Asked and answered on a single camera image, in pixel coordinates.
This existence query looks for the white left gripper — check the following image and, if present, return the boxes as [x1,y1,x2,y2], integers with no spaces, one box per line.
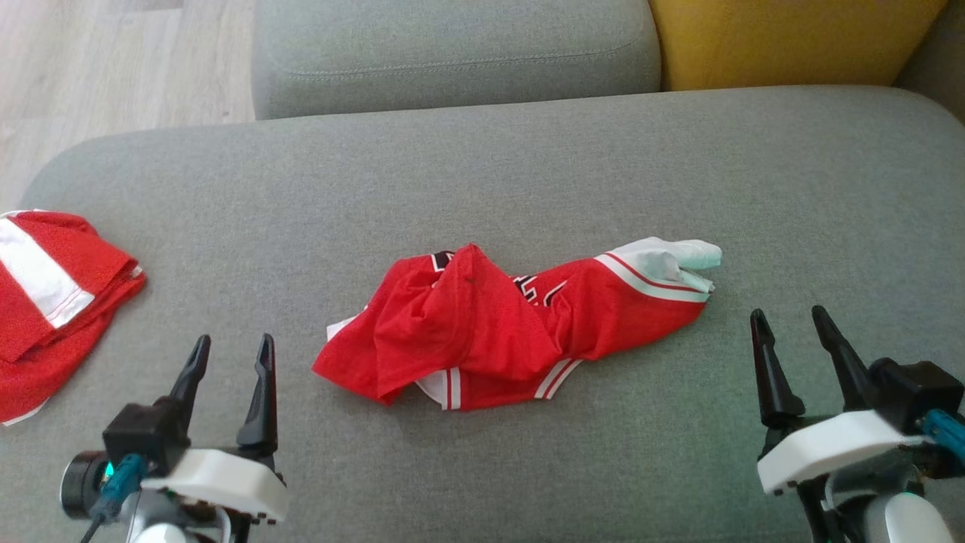
[142,333,289,525]

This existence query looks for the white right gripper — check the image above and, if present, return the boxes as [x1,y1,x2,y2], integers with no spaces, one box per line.
[751,305,928,496]

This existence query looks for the red shorts with white waistband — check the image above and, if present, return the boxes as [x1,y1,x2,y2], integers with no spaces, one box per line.
[0,210,148,427]

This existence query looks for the red basketball jersey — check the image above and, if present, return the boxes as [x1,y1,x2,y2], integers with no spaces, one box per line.
[311,236,723,412]

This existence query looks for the grey sofa side cushion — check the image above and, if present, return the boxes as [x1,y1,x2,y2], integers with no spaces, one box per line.
[893,0,965,125]

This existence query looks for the yellow sofa cushion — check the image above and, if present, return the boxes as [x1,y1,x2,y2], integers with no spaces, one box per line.
[648,0,951,93]

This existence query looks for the grey sofa seat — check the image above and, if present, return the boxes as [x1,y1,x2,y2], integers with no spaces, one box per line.
[0,84,965,543]

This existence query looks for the wide grey sofa back cushion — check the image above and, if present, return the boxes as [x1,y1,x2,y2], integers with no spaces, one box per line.
[250,0,663,121]

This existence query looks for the left arm cable teal plug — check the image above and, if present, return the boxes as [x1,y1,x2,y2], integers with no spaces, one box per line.
[79,452,148,543]

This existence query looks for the arm cable teal plug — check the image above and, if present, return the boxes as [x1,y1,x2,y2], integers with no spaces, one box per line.
[921,410,965,461]
[79,452,148,543]

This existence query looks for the right arm cable teal plug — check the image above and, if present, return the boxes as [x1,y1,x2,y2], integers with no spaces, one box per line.
[921,410,965,461]

